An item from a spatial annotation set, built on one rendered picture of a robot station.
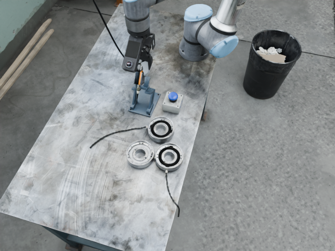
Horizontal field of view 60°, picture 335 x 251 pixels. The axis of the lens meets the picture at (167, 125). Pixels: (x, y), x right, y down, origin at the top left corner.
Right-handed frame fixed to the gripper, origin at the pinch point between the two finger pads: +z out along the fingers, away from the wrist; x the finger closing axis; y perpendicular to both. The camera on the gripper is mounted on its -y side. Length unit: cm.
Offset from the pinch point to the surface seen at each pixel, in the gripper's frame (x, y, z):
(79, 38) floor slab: 109, 105, 100
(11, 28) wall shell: 153, 80, 81
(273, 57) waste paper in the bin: -56, 98, 65
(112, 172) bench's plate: 0.2, -31.9, 19.7
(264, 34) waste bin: -45, 113, 59
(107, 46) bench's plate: 30.1, 28.2, 19.8
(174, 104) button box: -13.0, 1.9, 15.3
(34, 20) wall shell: 154, 108, 93
